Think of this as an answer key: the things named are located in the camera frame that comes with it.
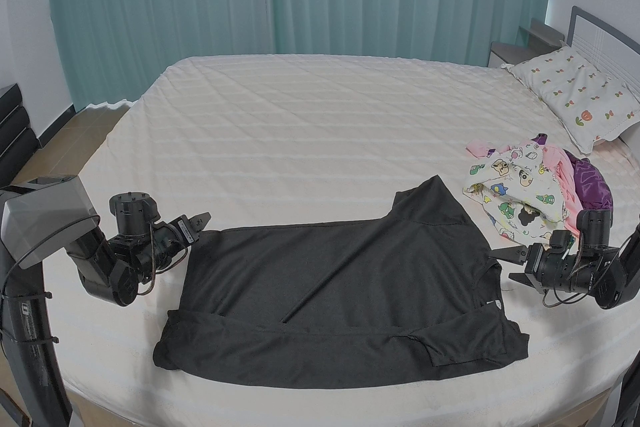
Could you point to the black chest of drawers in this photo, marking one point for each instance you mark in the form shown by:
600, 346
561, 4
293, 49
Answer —
15, 135

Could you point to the pink garment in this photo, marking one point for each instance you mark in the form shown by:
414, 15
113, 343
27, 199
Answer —
565, 180

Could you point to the grey bedside table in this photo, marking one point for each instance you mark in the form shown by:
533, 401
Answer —
515, 52

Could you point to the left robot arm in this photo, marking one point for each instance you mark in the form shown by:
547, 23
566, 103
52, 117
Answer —
45, 215

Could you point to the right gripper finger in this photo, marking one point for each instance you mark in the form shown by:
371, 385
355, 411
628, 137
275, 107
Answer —
512, 255
525, 279

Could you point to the white printed pillow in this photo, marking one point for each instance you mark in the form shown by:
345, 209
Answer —
580, 94

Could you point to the white printed garment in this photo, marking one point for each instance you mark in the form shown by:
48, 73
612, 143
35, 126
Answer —
515, 185

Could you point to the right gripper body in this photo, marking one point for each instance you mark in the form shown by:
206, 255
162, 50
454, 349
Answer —
542, 270

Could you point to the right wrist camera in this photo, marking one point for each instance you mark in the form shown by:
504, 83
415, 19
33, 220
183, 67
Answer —
561, 241

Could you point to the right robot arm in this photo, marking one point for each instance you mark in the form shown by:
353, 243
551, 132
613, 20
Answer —
595, 275

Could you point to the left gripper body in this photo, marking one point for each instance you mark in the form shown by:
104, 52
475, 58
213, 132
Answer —
175, 242

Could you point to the purple garment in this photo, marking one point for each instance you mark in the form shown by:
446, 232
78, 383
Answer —
592, 185

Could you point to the bed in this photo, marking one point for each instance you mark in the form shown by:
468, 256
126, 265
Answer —
300, 124

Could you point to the black T-shirt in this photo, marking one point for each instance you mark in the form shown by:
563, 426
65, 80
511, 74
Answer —
350, 295

